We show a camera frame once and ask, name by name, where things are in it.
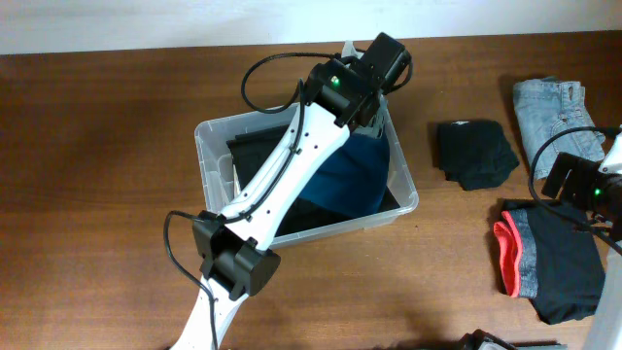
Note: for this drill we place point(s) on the black shorts with red trim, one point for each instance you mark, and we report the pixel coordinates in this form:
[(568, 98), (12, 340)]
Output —
[(544, 259)]

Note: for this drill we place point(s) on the small folded black shirt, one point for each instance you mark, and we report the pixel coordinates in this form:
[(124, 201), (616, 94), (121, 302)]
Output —
[(475, 154)]

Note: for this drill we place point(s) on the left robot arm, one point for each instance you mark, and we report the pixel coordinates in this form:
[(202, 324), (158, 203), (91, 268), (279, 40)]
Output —
[(340, 94)]

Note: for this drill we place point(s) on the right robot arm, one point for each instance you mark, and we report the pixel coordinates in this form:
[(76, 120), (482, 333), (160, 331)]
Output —
[(594, 187)]

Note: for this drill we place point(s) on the blue cloth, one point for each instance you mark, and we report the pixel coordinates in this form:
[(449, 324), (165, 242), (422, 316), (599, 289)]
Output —
[(352, 182)]

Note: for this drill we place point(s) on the black garment with tag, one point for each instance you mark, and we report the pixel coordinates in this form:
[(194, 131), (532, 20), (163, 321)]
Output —
[(250, 151)]

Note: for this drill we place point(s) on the clear plastic storage bin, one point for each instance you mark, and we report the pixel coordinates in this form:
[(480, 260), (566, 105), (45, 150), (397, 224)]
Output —
[(218, 171)]

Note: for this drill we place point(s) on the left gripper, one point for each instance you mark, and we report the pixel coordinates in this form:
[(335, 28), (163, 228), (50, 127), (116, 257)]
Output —
[(374, 122)]

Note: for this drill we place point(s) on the folded light blue jeans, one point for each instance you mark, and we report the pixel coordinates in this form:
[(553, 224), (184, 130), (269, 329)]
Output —
[(546, 107)]

